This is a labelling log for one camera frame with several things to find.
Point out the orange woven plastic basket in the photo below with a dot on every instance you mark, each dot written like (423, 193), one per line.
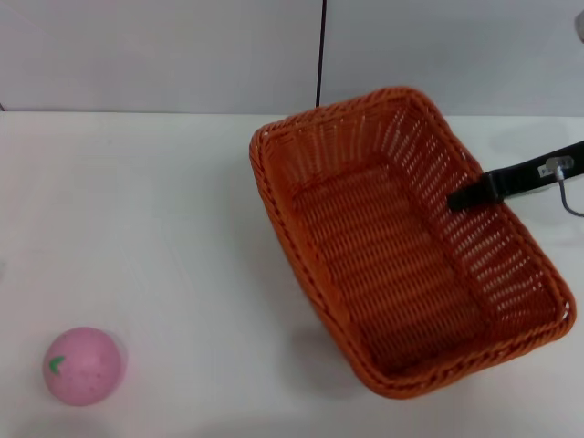
(378, 264)

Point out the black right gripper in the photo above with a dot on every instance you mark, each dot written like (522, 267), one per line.
(524, 178)

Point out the pink strawberry toy ball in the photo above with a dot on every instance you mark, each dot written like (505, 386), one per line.
(84, 367)

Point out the thin black vertical wall strip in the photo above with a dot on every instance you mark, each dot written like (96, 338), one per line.
(321, 50)

